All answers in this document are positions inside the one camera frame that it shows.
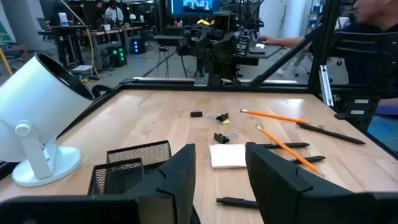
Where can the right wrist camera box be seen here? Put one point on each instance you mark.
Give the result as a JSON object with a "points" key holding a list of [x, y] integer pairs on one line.
{"points": [[222, 22]]}

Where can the black binder clip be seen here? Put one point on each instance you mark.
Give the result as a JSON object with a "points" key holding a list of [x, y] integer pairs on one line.
{"points": [[222, 117], [220, 138], [196, 114]]}

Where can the black framed work desk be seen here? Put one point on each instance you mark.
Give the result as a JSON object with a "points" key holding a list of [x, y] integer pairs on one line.
{"points": [[93, 32]]}

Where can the small yellow tag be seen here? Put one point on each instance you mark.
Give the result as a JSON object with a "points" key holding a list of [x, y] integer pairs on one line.
{"points": [[226, 122]]}

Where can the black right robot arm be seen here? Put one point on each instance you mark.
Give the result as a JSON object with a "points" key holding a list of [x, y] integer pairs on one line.
{"points": [[214, 74]]}

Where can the black box with white labels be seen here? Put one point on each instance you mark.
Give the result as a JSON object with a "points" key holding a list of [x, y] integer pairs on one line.
{"points": [[357, 107]]}

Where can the large blue monitor screen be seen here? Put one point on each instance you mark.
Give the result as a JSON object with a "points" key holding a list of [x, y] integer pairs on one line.
{"points": [[192, 6]]}

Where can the computer with green lights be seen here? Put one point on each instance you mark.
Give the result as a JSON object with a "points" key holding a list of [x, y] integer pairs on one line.
{"points": [[117, 57]]}

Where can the person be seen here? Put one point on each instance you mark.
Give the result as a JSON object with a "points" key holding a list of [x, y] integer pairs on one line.
{"points": [[113, 14], [370, 56]]}

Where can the black mesh desk organizer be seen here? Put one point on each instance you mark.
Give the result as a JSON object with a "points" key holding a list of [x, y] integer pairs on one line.
{"points": [[140, 154]]}

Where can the pink sticky note pad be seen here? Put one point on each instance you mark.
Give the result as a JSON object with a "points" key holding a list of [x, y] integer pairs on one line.
{"points": [[227, 155]]}

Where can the flat white box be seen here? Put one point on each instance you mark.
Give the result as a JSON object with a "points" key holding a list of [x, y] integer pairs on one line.
{"points": [[81, 69]]}

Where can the black pen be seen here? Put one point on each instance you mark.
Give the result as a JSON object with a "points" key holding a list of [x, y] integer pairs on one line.
{"points": [[329, 133], [236, 202], [311, 159], [292, 145]]}

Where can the orange pencil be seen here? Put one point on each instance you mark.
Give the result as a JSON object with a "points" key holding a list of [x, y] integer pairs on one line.
{"points": [[289, 150], [273, 116]]}

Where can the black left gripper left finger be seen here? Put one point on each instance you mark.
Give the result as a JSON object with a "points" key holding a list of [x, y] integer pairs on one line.
{"points": [[149, 208]]}

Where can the computer with blue lights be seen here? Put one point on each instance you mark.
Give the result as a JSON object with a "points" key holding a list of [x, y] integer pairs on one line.
{"points": [[136, 46]]}

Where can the silver aluminium bracket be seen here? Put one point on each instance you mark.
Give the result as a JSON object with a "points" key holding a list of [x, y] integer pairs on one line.
{"points": [[326, 87]]}

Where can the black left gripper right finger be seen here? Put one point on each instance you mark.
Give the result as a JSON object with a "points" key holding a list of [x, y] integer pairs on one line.
{"points": [[289, 199]]}

